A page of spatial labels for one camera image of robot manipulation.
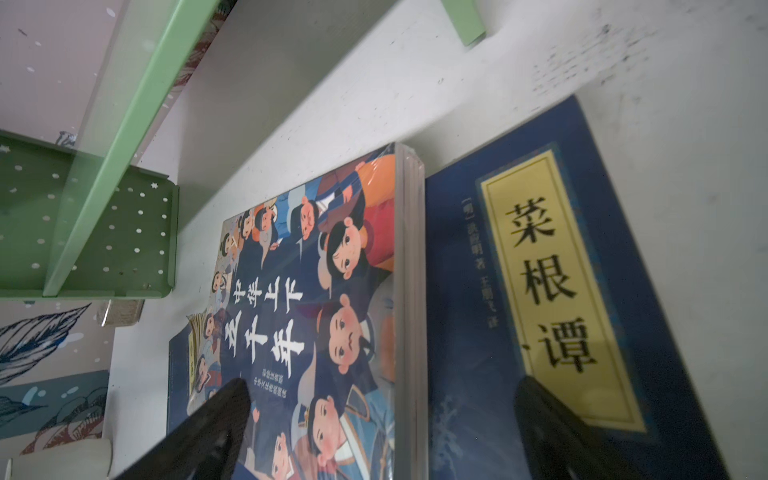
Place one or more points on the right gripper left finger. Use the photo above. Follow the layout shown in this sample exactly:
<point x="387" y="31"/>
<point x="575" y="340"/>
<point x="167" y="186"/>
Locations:
<point x="205" y="446"/>

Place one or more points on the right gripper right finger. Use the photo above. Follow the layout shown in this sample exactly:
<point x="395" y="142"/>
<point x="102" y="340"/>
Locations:
<point x="558" y="444"/>

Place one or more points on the colourful illustrated history book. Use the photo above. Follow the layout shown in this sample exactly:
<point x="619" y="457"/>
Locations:
<point x="317" y="302"/>

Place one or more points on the blue book centre yellow label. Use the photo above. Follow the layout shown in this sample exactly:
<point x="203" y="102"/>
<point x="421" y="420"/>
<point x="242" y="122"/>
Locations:
<point x="178" y="379"/>

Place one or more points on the blue book yellow label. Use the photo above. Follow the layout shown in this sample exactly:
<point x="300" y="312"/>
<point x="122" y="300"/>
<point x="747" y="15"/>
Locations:
<point x="178" y="379"/>
<point x="533" y="273"/>

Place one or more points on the small brown bottle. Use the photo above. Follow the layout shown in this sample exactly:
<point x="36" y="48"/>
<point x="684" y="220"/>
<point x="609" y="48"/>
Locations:
<point x="119" y="313"/>

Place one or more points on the blue book right yellow label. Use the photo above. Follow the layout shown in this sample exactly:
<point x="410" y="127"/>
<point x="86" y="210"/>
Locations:
<point x="533" y="273"/>

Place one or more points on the green wooden two-tier shelf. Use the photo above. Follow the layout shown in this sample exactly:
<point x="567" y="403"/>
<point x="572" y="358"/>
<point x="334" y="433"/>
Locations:
<point x="186" y="93"/>

